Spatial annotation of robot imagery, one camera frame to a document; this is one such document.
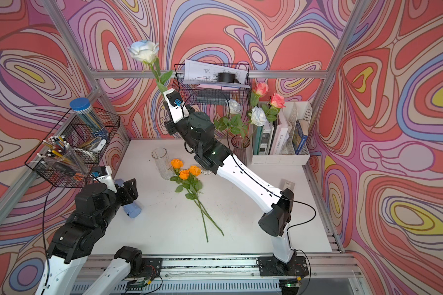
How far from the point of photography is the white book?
0.90 meters

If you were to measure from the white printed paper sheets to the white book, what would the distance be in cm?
30

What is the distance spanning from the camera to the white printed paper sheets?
33.8 inches
